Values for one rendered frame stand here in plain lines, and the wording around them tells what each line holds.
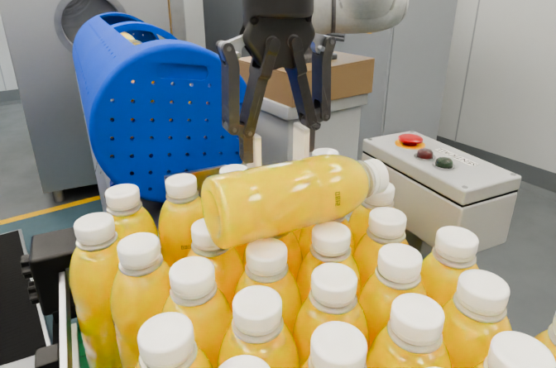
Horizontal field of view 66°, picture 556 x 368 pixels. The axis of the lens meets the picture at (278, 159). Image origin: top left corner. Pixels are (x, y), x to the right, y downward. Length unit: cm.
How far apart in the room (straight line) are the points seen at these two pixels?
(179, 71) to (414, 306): 52
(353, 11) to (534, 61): 218
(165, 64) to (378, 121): 180
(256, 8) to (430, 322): 32
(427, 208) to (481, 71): 294
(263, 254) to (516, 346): 21
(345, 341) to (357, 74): 109
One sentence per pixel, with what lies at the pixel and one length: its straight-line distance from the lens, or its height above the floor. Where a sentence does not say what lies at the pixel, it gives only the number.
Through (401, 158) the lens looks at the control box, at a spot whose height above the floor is 110.
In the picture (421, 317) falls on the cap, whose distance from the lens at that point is 35.
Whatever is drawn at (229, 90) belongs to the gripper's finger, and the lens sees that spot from 45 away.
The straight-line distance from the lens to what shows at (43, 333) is 187.
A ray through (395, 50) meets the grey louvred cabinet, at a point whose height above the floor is 100.
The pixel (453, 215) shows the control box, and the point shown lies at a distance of 56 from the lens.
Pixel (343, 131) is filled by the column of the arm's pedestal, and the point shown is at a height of 88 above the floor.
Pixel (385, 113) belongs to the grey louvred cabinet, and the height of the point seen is 67.
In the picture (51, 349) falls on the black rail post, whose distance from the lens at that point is 53.
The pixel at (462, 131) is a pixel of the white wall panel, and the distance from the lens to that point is 364.
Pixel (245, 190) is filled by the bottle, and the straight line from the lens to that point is 38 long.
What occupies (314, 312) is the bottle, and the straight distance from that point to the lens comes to 38.
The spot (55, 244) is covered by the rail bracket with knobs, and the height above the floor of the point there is 100.
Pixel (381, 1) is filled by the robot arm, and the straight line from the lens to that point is 128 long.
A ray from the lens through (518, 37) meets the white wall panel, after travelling 336.
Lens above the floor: 132
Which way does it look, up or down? 23 degrees down
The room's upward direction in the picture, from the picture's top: straight up
